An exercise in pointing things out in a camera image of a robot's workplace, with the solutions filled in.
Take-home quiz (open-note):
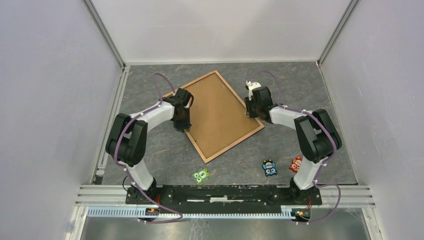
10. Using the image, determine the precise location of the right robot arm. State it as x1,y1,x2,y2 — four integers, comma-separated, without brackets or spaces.
244,81,342,204

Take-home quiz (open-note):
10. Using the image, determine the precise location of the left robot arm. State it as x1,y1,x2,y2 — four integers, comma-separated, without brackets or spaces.
105,88,195,204

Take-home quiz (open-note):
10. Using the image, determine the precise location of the wooden picture frame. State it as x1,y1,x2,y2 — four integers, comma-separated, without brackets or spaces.
162,69,266,165

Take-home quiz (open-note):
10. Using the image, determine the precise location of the blue owl sticker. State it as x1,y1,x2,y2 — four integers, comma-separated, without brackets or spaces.
262,159,278,177

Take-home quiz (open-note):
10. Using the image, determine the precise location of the red owl sticker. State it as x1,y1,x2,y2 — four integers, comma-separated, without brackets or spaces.
289,156,302,173

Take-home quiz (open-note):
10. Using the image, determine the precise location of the green owl sticker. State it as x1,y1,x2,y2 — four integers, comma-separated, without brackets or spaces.
192,168,211,185

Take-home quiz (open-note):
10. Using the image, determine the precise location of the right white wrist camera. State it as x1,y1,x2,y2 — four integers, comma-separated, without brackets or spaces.
245,80,262,101

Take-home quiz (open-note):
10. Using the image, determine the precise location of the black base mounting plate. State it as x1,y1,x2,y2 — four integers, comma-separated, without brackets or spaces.
125,184,323,215

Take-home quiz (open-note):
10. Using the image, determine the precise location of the white slotted cable duct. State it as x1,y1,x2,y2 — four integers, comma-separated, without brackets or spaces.
87,206,310,220

